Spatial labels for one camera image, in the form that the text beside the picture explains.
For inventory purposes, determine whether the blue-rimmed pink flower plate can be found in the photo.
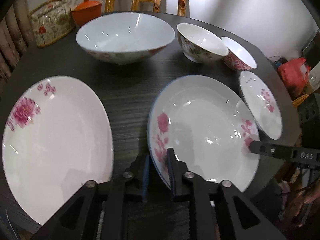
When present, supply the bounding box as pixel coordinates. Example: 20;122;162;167
148;75;259;191

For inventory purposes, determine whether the small pink flower plate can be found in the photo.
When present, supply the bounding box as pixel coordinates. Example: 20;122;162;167
239;70;283;140

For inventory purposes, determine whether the large peony flower plate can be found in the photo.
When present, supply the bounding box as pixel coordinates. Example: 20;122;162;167
2;76;113;224

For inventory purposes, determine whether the small red patterned bowl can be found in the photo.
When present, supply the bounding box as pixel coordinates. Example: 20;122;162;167
221;36;257;71

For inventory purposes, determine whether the medium white floral bowl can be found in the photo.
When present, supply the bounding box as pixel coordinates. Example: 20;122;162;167
176;23;229;63

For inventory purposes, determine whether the large white floral bowl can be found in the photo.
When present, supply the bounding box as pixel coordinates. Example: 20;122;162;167
76;12;176;65

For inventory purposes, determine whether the person's right hand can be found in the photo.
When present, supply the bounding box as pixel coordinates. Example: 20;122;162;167
289;180;319;217

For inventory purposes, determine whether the red plastic bag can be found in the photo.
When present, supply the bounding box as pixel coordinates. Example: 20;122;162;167
277;57;310;98

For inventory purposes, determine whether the orange lidded cup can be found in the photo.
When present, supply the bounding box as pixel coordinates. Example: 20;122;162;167
71;0;103;27

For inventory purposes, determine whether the floral ceramic teapot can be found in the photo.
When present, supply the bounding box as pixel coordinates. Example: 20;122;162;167
30;0;78;48

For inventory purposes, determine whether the beige patterned curtain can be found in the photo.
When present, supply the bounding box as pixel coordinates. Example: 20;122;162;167
1;0;34;82

